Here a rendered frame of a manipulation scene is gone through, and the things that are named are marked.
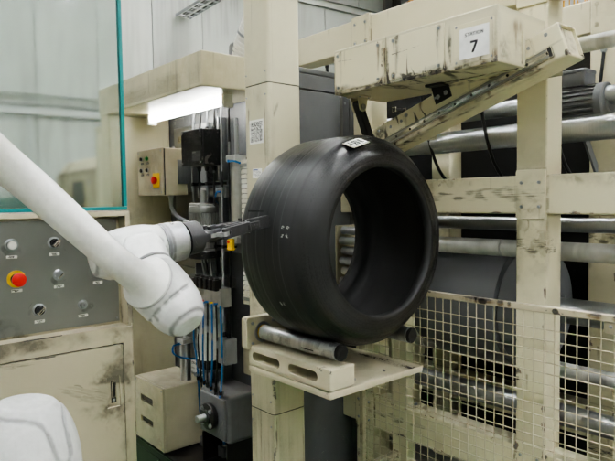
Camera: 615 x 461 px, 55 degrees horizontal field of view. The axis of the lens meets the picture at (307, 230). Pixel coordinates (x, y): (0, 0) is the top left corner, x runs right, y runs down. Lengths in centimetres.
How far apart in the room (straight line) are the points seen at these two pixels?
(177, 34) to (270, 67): 997
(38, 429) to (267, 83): 121
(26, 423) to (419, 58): 133
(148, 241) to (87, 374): 83
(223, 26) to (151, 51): 164
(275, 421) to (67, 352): 67
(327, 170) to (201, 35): 1064
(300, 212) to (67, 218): 59
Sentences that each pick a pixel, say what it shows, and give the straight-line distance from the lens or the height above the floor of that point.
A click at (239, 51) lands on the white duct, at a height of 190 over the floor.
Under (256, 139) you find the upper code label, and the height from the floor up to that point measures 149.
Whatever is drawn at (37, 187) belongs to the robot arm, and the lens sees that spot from 105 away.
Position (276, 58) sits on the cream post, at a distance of 188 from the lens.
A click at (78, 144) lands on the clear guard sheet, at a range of 196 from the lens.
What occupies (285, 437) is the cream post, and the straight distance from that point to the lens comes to 199.
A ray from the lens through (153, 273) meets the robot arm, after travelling 111.
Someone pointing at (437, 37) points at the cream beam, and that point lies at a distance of 174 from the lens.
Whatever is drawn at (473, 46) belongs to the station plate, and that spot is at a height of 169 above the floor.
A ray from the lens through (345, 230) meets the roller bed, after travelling 215.
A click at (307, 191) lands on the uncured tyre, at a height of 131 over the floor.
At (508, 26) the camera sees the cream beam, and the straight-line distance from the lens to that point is 169.
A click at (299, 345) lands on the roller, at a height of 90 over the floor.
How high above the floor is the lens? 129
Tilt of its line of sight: 3 degrees down
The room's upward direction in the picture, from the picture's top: 1 degrees counter-clockwise
